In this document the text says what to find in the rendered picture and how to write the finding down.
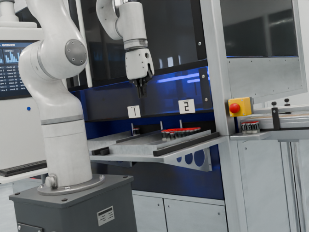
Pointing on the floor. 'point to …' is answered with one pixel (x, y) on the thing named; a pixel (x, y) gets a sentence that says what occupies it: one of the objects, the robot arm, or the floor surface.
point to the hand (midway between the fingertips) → (142, 92)
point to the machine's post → (223, 114)
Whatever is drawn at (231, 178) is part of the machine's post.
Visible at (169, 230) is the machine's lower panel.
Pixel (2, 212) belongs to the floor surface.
